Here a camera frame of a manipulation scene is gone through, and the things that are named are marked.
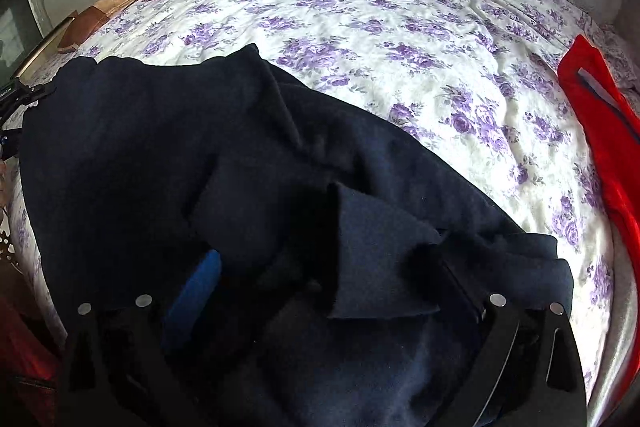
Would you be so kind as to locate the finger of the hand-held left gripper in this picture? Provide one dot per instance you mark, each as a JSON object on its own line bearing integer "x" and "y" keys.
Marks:
{"x": 37, "y": 93}

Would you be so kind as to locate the brown patchwork cloth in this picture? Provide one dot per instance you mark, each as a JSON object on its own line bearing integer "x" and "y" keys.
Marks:
{"x": 105, "y": 12}

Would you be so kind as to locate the purple floral bedsheet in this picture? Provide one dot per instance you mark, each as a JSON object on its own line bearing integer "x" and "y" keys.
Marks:
{"x": 400, "y": 57}

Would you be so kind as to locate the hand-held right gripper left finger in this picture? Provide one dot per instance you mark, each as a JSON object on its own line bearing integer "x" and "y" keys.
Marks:
{"x": 200, "y": 287}

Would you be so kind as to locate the navy blue pants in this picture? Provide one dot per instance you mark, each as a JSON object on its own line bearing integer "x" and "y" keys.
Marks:
{"x": 150, "y": 147}

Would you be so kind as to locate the red garment with striped trim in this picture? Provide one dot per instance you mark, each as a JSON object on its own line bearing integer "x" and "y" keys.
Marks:
{"x": 615, "y": 147}

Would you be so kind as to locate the person's red clothing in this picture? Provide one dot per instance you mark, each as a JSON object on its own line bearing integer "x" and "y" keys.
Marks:
{"x": 25, "y": 367}

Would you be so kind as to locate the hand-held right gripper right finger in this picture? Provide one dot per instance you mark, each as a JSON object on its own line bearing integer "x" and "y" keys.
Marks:
{"x": 500, "y": 337}

